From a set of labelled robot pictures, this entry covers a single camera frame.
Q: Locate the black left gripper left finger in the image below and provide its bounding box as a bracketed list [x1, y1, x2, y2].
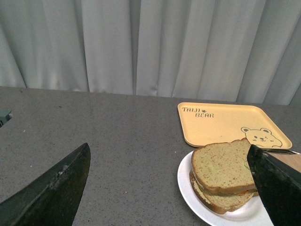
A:
[0, 143, 91, 226]

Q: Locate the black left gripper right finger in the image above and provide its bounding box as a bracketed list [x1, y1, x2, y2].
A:
[247, 145, 301, 226]

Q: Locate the white round plate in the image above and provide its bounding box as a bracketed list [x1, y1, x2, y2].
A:
[177, 153, 273, 226]

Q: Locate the bread slice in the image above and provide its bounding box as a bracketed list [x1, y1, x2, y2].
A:
[191, 138, 256, 194]
[189, 170, 259, 214]

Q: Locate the toy fried egg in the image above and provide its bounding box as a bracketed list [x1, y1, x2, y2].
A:
[235, 189, 259, 196]

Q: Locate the grey device at table edge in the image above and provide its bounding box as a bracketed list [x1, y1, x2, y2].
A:
[0, 109, 12, 127]

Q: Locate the yellow bear tray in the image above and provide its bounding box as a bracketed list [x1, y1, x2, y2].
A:
[178, 102, 293, 150]

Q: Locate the grey curtain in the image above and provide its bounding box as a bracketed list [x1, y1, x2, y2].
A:
[0, 0, 301, 106]

